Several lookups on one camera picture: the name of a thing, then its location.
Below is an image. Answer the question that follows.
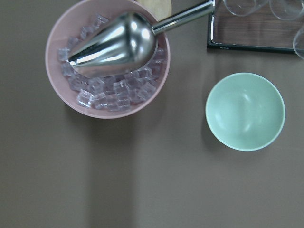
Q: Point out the dark wooden tray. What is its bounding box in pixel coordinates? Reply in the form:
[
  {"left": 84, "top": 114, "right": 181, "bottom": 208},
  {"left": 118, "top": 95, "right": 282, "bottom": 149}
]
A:
[{"left": 207, "top": 0, "right": 304, "bottom": 54}]

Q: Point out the pink bowl with ice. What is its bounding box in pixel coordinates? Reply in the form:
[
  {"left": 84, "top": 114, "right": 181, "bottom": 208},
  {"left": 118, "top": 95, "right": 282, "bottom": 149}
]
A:
[{"left": 45, "top": 0, "right": 171, "bottom": 119}]

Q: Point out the metal ice scoop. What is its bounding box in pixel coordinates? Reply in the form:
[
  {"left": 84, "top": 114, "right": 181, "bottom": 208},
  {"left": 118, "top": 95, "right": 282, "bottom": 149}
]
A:
[{"left": 68, "top": 0, "right": 215, "bottom": 78}]

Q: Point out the mint green bowl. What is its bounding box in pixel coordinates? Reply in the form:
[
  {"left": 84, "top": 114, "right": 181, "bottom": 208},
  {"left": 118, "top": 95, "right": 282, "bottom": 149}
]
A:
[{"left": 205, "top": 73, "right": 286, "bottom": 152}]

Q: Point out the round wooden stand base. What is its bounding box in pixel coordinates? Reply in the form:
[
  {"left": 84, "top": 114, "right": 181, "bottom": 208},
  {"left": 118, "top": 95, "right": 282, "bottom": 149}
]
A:
[{"left": 136, "top": 0, "right": 172, "bottom": 20}]

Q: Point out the clear glass cup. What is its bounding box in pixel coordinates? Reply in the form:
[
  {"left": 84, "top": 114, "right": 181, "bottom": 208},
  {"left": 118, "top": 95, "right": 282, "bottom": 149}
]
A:
[{"left": 293, "top": 25, "right": 304, "bottom": 59}]

